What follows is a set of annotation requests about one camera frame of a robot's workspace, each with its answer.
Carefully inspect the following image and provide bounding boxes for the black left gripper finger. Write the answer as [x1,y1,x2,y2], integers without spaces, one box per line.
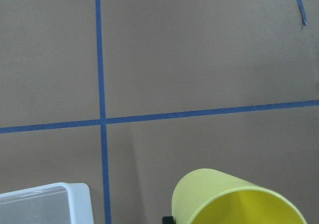
[162,216,175,224]

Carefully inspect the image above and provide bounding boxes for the yellow plastic cup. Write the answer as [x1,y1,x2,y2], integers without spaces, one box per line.
[171,168,306,224]

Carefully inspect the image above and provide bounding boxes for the clear plastic storage box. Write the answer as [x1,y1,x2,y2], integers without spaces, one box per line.
[0,182,94,224]

